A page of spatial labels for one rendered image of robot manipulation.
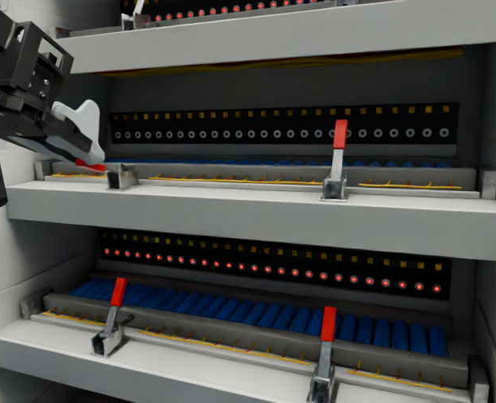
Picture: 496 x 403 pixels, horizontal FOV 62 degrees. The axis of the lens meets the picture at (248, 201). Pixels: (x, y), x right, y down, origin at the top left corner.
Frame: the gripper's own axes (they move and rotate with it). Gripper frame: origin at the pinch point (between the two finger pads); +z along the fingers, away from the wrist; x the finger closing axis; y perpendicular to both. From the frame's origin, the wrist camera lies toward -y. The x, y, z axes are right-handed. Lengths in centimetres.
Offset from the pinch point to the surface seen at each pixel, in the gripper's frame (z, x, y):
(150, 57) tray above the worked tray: 2.1, -3.3, 14.8
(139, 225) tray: 6.7, -3.8, -5.3
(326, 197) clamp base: 5.9, -25.9, -1.1
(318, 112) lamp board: 17.4, -21.6, 15.0
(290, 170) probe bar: 10.3, -20.5, 3.4
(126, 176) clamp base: 5.7, -1.0, 0.5
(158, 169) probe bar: 10.0, -2.4, 3.1
